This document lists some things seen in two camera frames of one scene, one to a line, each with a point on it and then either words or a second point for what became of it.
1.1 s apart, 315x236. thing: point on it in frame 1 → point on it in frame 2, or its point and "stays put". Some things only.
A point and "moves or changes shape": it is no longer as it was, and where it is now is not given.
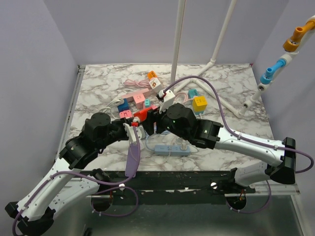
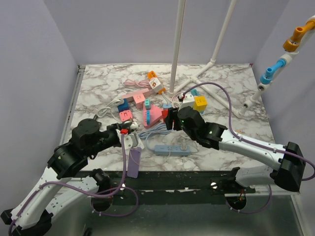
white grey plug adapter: (131, 132) → (133, 140)
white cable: (116, 101) stays put
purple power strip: (132, 160) stays put
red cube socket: (142, 114) moves or changes shape
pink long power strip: (139, 97) stays put
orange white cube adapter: (169, 97) → (188, 101)
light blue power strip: (172, 150) stays put
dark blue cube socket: (124, 106) stays put
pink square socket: (126, 113) stays put
